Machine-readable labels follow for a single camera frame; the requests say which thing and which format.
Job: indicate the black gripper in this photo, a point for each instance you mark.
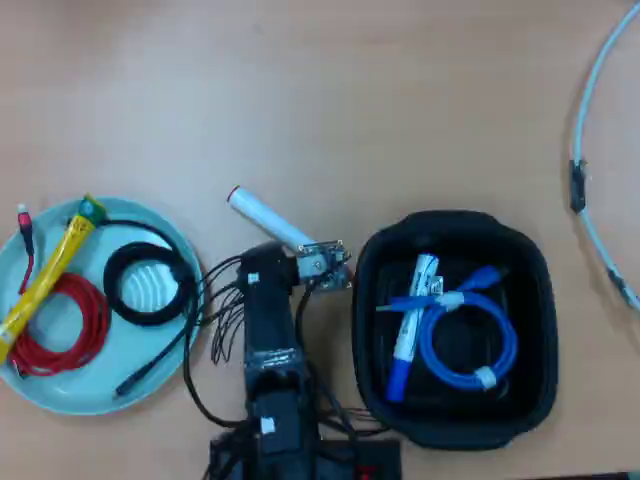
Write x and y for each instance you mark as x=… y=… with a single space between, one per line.
x=270 y=270

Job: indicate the white pen with red cap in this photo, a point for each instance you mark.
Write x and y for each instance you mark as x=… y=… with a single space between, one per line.
x=265 y=217

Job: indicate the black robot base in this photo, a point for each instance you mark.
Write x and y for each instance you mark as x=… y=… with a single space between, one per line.
x=380 y=460

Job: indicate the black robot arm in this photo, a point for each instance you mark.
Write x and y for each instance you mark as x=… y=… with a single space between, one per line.
x=267 y=325

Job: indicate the white marker with blue cap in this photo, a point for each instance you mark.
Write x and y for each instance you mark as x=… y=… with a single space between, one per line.
x=407 y=330

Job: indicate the yellow tube with green cap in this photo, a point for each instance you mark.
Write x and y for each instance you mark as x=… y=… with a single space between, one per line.
x=45 y=285

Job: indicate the light blue round plate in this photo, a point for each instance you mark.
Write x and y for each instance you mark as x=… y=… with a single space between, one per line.
x=75 y=395

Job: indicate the black storage case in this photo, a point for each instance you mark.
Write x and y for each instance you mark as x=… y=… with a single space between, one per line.
x=540 y=350

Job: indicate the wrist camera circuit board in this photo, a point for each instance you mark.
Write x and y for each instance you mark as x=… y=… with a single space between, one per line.
x=327 y=265

